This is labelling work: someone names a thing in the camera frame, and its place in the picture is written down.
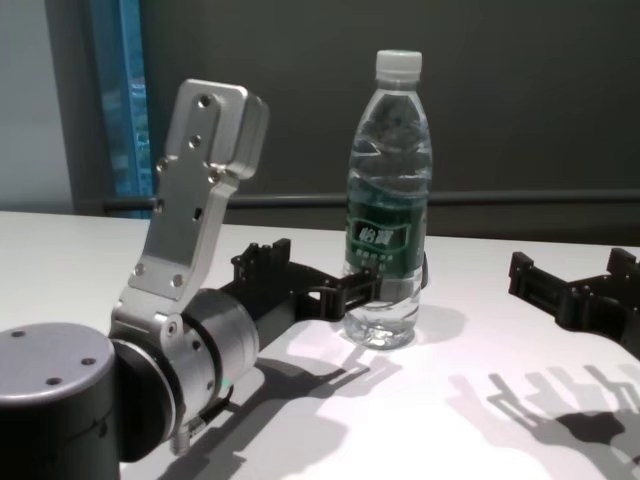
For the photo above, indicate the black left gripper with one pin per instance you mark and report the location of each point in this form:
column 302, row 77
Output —
column 285, row 295

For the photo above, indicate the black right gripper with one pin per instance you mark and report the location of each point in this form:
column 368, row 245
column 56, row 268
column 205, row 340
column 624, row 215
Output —
column 605, row 305

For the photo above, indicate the clear water bottle green label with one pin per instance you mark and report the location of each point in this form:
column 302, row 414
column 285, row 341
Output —
column 387, row 200

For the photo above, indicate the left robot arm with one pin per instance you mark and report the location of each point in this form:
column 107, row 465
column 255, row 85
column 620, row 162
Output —
column 60, row 390

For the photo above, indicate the grey handrail bar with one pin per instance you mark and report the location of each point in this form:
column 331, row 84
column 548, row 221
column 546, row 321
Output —
column 500, row 200

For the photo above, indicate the green YES button black base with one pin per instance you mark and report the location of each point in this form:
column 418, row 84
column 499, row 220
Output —
column 426, row 272

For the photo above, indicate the blue glass window strip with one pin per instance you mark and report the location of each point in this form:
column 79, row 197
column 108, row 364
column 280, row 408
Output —
column 125, row 100

